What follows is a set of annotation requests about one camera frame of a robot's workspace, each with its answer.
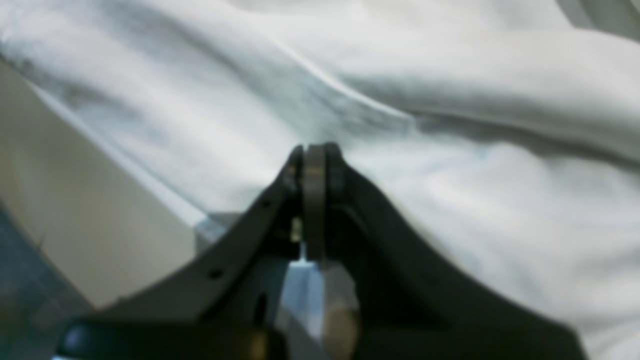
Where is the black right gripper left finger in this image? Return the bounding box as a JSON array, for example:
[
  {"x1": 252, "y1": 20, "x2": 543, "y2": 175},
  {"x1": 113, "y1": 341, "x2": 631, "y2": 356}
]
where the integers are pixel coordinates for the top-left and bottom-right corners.
[{"x1": 57, "y1": 146, "x2": 304, "y2": 360}]

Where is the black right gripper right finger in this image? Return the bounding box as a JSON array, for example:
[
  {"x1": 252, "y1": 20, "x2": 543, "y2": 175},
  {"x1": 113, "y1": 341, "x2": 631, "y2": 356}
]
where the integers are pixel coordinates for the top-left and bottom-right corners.
[{"x1": 323, "y1": 143, "x2": 587, "y2": 360}]

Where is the white t-shirt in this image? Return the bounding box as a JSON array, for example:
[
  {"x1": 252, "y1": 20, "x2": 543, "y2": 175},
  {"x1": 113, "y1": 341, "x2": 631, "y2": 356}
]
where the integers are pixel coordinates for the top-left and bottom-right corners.
[{"x1": 1, "y1": 0, "x2": 639, "y2": 360}]

